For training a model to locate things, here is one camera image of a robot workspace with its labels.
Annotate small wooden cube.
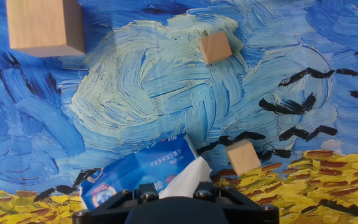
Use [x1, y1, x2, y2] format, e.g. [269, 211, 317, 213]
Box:
[224, 139, 262, 177]
[199, 30, 233, 66]

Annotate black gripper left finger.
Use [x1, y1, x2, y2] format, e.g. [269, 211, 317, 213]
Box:
[71, 182, 160, 224]

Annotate white napkin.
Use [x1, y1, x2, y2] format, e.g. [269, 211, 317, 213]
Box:
[158, 156, 213, 200]

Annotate blue tissue pack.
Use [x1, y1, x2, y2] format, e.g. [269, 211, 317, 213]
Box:
[79, 134, 200, 211]

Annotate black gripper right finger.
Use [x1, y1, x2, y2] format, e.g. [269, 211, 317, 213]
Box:
[193, 182, 279, 224]

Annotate large wooden cube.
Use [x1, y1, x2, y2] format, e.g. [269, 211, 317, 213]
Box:
[6, 0, 86, 58]

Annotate Van Gogh print tablecloth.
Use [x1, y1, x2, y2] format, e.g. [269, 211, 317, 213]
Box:
[0, 0, 358, 224]

